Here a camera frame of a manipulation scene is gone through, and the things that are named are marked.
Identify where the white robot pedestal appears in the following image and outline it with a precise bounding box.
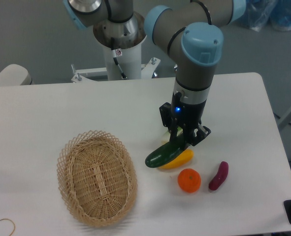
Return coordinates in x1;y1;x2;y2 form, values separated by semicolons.
71;12;161;83

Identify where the green cucumber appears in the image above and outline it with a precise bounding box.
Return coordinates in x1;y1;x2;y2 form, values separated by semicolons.
145;134;187;168

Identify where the orange fruit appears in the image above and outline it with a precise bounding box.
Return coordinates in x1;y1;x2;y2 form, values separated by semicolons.
177;168;201;193

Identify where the yellow squash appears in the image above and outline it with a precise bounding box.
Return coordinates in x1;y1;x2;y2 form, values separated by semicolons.
160;149;194;170

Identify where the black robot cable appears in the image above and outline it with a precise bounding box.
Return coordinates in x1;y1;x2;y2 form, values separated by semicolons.
110;37;128;80

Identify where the blue plastic bag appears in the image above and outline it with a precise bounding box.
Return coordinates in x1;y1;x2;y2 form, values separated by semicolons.
240;0;291;32

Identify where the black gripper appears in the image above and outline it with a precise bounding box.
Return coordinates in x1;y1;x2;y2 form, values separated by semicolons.
159;91;210;150

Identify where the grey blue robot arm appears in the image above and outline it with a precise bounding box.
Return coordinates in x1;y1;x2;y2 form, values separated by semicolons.
63;0;246;149

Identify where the woven wicker basket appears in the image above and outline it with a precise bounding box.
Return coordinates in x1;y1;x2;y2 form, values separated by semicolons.
57;130;138;228

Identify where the brown rubber band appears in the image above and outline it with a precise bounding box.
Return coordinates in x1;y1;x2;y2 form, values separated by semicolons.
0;218;16;236

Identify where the white chair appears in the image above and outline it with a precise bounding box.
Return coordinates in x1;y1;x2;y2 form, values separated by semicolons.
0;64;34;87

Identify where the purple sweet potato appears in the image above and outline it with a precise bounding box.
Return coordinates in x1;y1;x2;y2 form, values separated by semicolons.
208;161;229;191

